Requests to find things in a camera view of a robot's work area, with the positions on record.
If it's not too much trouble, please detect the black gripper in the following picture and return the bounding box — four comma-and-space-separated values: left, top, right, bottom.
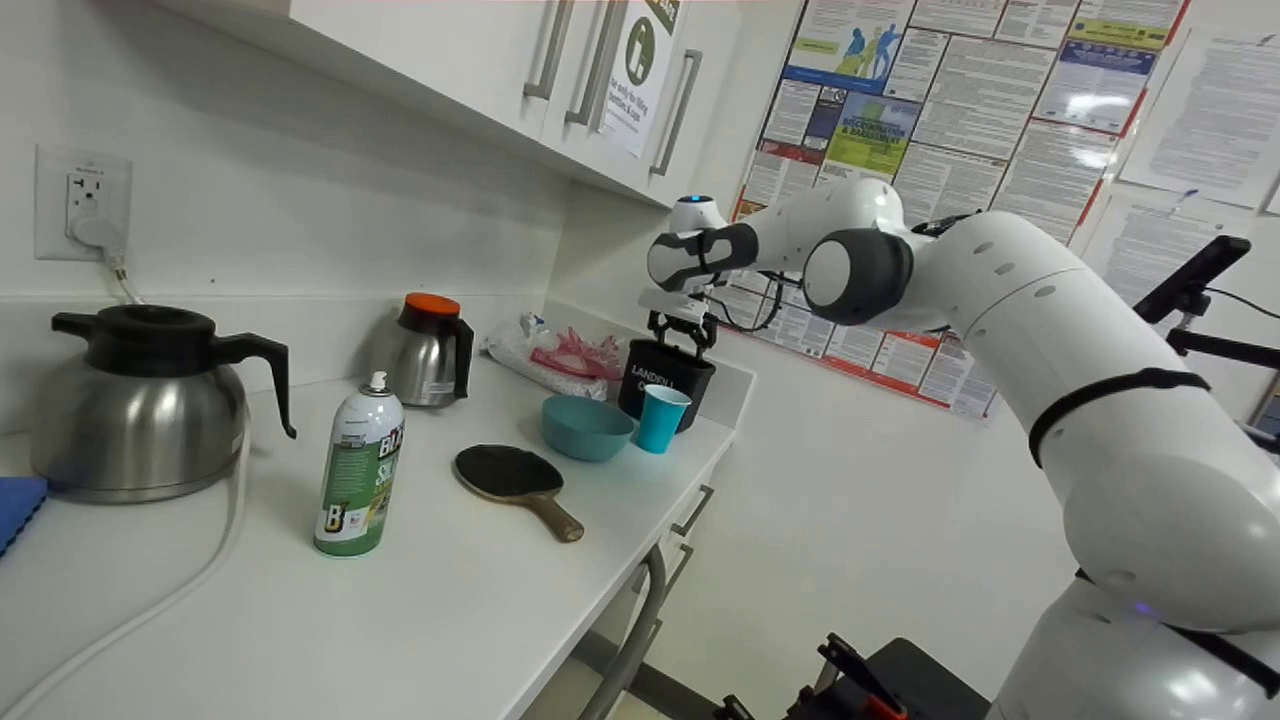
648, 305, 723, 367

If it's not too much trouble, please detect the black open box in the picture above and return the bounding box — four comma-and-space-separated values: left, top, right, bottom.
614, 338, 719, 433

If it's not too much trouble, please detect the teal plastic cup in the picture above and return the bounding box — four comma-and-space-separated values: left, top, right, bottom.
631, 379, 694, 461

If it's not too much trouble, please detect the white package red print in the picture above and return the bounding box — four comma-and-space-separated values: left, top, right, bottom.
477, 314, 631, 402

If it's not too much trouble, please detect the teal blue bowl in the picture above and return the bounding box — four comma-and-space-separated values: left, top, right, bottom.
537, 390, 641, 469

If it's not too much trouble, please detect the black wooden ping pong paddle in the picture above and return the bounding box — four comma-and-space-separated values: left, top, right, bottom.
447, 442, 588, 547

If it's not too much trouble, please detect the white base cabinet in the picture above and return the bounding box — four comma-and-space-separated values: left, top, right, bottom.
510, 395, 758, 720

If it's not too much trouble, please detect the small steel carafe orange lid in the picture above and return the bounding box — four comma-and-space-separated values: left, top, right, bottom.
376, 289, 478, 414

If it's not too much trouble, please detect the cabinet sign green symbol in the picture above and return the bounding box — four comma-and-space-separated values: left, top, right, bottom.
588, 0, 688, 153

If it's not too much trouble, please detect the green spray can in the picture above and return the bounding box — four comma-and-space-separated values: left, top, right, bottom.
310, 367, 406, 559

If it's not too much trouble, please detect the white upper cabinet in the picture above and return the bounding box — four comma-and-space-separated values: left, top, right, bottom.
155, 0, 750, 204

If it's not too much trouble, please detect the black equipment with red parts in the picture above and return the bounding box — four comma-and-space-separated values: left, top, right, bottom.
782, 634, 993, 720

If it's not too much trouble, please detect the black phone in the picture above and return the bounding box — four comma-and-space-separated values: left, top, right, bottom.
1130, 232, 1257, 327

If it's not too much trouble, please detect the large steel coffee carafe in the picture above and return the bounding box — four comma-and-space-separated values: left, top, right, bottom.
30, 302, 299, 507

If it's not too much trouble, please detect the white power plug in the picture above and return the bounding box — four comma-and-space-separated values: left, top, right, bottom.
62, 196, 132, 262

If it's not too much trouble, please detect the blue flat object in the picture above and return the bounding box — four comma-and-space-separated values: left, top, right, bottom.
0, 472, 57, 559

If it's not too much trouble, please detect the small metal drawer handle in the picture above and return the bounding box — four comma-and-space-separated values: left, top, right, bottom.
668, 482, 719, 539

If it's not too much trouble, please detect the metal cabinet door handle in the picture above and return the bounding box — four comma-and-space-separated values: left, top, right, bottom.
560, 0, 629, 132
521, 0, 577, 106
645, 49, 709, 182

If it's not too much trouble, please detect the long curved metal handle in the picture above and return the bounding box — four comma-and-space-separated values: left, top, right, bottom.
571, 539, 673, 720

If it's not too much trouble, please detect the large red bordered wall poster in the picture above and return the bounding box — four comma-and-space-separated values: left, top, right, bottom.
727, 0, 1196, 425

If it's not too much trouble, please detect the white printed wall sheet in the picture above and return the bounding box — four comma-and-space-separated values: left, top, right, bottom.
1114, 34, 1280, 221
1073, 176, 1210, 308

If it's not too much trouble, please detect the white cable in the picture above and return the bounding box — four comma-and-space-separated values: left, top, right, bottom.
0, 245, 261, 720

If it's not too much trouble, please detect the white wall outlet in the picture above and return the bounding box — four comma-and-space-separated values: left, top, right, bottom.
30, 144, 137, 264

